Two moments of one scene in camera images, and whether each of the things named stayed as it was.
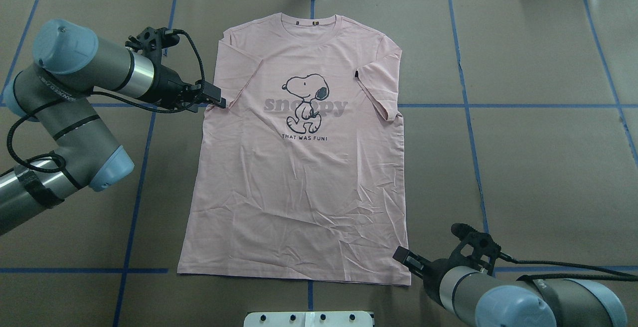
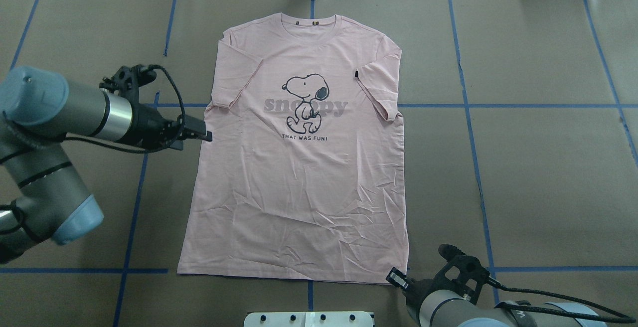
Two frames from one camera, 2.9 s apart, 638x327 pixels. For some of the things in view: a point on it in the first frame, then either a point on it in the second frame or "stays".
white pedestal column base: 309,319 stays
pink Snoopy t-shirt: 302,177 stays
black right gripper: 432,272 → 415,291
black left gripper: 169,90 → 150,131
